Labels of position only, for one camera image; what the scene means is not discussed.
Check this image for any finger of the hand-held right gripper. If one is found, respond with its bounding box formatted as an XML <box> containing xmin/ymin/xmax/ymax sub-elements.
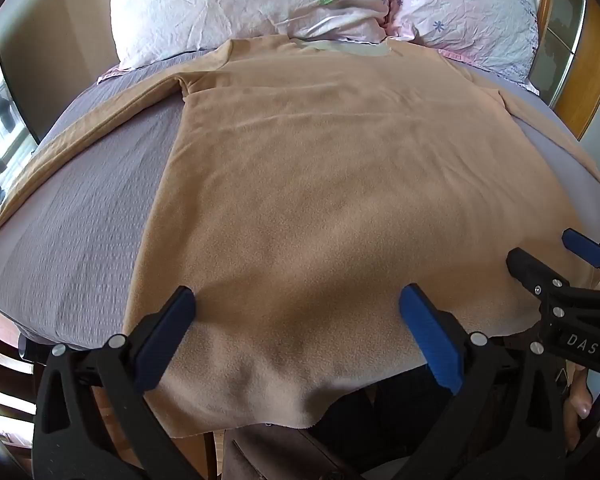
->
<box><xmin>506</xmin><ymin>247</ymin><xmax>572</xmax><ymax>307</ymax></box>
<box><xmin>561</xmin><ymin>228</ymin><xmax>600</xmax><ymax>273</ymax></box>

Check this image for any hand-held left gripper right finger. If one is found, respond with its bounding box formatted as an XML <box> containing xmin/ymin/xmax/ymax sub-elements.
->
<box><xmin>399</xmin><ymin>283</ymin><xmax>570</xmax><ymax>480</ymax></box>

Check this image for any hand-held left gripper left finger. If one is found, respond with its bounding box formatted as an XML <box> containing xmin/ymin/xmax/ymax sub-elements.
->
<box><xmin>33</xmin><ymin>285</ymin><xmax>197</xmax><ymax>480</ymax></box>

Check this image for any tan fleece shirt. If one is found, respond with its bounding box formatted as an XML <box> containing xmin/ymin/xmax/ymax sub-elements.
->
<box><xmin>0</xmin><ymin>37</ymin><xmax>600</xmax><ymax>442</ymax></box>

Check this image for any person's right hand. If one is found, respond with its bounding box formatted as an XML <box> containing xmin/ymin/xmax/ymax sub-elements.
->
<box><xmin>561</xmin><ymin>364</ymin><xmax>597</xmax><ymax>456</ymax></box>

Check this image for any grey bedspread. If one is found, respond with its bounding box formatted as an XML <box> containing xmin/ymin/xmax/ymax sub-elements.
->
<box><xmin>0</xmin><ymin>49</ymin><xmax>600</xmax><ymax>356</ymax></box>

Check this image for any brown cloth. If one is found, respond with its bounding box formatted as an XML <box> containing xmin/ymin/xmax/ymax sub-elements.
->
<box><xmin>227</xmin><ymin>422</ymin><xmax>346</xmax><ymax>480</ymax></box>

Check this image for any wooden headboard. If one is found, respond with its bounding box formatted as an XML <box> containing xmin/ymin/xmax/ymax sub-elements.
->
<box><xmin>534</xmin><ymin>0</ymin><xmax>600</xmax><ymax>142</ymax></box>

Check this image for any pink floral pillow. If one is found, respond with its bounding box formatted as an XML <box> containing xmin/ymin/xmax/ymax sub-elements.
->
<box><xmin>387</xmin><ymin>0</ymin><xmax>541</xmax><ymax>96</ymax></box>

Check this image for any window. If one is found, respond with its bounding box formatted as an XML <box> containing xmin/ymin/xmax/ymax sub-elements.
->
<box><xmin>0</xmin><ymin>25</ymin><xmax>43</xmax><ymax>226</ymax></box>

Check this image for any white floral pillow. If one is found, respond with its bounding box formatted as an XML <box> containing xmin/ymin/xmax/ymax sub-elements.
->
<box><xmin>98</xmin><ymin>0</ymin><xmax>397</xmax><ymax>86</ymax></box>

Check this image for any dark wooden bed frame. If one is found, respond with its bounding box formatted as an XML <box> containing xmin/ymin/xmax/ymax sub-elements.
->
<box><xmin>0</xmin><ymin>297</ymin><xmax>48</xmax><ymax>466</ymax></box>

